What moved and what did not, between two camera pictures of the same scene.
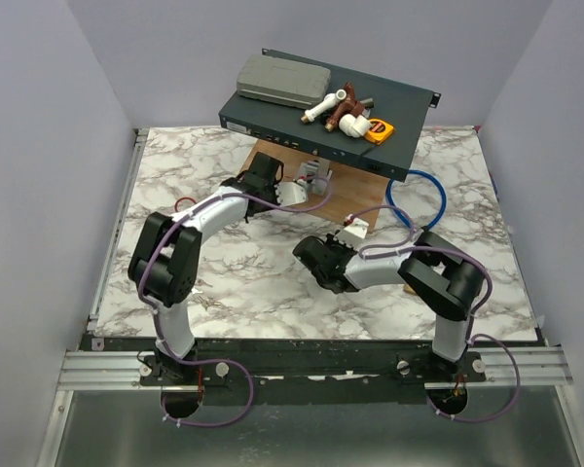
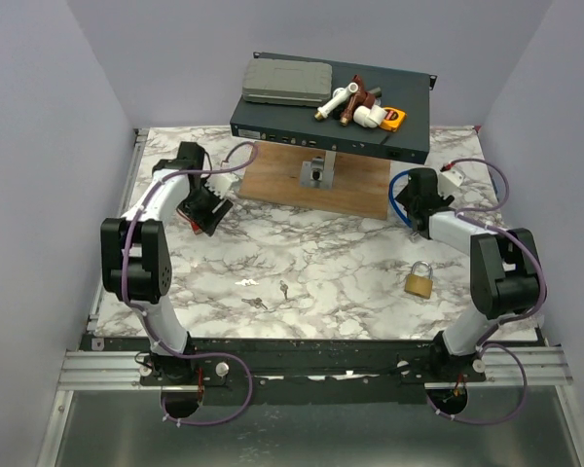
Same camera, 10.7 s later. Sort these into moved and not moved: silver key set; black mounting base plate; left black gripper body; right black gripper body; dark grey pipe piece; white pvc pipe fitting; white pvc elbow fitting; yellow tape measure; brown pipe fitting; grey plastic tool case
Moved: yellow tape measure; white pvc pipe fitting; left black gripper body; dark grey pipe piece; silver key set; white pvc elbow fitting; right black gripper body; brown pipe fitting
Not moved: grey plastic tool case; black mounting base plate
